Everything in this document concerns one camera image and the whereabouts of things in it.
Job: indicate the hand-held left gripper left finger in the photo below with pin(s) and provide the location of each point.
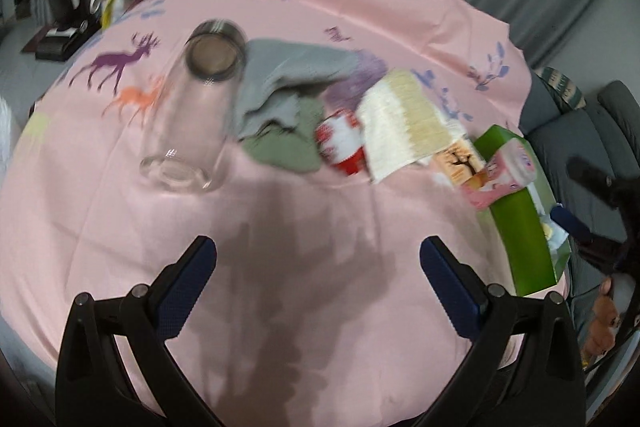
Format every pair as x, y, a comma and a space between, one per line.
187, 292

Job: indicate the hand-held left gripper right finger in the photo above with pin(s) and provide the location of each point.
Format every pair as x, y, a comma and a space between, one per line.
450, 287

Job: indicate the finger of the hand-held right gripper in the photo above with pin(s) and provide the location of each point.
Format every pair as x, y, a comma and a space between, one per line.
570, 222
595, 179

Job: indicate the green cardboard box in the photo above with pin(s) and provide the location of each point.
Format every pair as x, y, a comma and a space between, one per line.
520, 227

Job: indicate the green knitted cloth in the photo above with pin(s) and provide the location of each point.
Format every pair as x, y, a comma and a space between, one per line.
285, 152

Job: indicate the cream and white towel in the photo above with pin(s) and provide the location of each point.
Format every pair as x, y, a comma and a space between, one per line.
400, 122

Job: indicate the red and white cloth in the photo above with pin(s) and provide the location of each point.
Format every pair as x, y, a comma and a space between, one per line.
337, 142

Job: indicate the grey knitted cloth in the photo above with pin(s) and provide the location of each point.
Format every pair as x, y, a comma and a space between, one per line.
285, 77

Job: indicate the pale blue packet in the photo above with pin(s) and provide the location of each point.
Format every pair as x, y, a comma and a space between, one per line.
552, 239

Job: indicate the grey sofa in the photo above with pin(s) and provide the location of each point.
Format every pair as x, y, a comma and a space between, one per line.
565, 142

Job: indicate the pink wipes pack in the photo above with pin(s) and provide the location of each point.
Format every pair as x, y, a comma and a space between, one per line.
505, 172

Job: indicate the brown plush toy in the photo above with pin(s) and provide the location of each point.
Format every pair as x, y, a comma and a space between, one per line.
602, 312

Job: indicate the patterned cushion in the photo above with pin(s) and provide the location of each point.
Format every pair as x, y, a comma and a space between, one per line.
562, 84

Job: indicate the pink printed bedsheet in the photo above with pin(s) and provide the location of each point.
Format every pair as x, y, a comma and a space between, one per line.
300, 257

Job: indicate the clear glass jar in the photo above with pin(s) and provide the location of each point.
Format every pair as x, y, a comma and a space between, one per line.
190, 127

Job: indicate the purple fluffy cloth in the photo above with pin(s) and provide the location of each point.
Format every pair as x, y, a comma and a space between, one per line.
360, 79

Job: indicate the black box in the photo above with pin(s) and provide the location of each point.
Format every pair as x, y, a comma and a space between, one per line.
55, 44

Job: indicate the yellow bag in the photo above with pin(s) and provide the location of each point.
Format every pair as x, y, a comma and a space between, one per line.
107, 14

